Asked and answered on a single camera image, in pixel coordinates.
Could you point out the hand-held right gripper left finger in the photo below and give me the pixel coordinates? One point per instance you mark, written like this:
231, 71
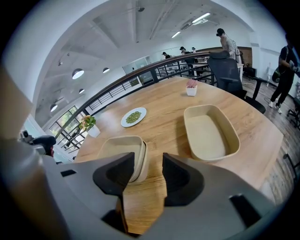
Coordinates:
117, 173

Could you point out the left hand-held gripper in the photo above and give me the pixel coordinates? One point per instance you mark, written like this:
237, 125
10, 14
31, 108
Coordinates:
25, 137

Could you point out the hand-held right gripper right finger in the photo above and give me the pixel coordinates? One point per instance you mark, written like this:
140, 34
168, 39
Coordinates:
180, 178

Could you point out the large window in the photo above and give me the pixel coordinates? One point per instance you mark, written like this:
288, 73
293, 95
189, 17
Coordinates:
68, 126

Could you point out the black pendant lamp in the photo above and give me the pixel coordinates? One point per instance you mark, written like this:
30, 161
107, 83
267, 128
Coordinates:
54, 107
81, 91
106, 70
78, 74

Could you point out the orange flowers in white pot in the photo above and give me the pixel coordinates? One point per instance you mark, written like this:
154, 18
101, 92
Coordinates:
89, 124

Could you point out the white plate of green beans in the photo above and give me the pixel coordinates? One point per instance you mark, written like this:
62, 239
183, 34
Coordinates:
133, 117

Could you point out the pink succulent in white pot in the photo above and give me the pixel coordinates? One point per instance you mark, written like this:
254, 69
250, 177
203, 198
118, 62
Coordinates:
191, 87

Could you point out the black office chair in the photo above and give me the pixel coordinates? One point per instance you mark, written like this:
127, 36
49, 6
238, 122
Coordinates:
230, 75
294, 112

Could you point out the long ceiling light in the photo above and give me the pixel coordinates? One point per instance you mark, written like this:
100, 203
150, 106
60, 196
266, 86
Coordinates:
176, 34
201, 18

